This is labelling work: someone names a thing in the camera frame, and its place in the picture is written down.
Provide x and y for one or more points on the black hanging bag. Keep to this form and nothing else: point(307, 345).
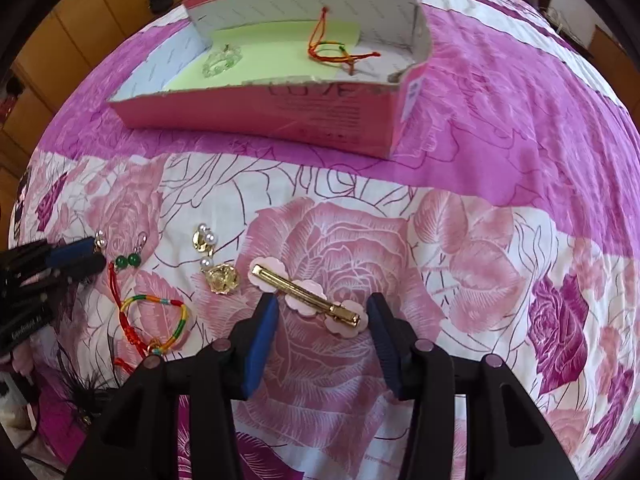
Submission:
point(160, 1)

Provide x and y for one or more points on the wooden wardrobe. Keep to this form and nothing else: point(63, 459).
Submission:
point(75, 25)

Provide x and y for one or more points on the gold hair clip pink flowers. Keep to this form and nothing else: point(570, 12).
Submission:
point(300, 287)

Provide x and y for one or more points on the pink cardboard box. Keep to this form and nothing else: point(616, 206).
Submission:
point(280, 112)

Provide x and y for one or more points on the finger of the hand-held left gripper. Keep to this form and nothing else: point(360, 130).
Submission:
point(75, 251)
point(85, 265)

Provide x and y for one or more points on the gold flower pearl earring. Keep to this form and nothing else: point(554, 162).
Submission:
point(222, 277)

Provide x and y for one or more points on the small pearl earring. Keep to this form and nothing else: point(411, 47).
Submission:
point(101, 241)

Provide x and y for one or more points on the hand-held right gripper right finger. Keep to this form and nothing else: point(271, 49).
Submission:
point(384, 345)

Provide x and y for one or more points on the pink floral bedspread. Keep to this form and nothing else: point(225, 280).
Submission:
point(475, 185)

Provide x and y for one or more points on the black feather hair accessory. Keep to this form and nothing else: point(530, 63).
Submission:
point(92, 395)

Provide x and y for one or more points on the light green paper sheet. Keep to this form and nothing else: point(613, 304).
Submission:
point(280, 55)

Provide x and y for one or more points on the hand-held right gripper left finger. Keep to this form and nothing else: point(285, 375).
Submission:
point(260, 345)

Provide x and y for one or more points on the wooden dresser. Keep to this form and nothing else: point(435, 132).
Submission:
point(612, 50)

